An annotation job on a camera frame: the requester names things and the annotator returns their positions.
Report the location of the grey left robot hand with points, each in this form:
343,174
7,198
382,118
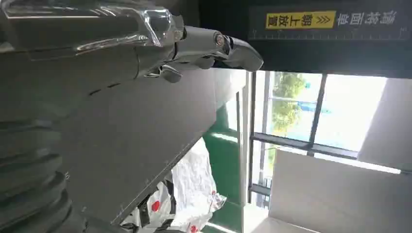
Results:
96,38

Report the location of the grey parcel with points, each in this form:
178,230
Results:
145,128

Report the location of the ribbed grey left robot arm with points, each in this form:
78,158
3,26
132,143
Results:
29,180

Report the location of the white crumpled parcel bag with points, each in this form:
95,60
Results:
193,180

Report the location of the white bag with red dot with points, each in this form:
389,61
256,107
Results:
157,205

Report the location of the yellow arrow label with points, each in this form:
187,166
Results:
301,20

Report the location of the dark window frame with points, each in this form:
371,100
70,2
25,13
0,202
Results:
283,140

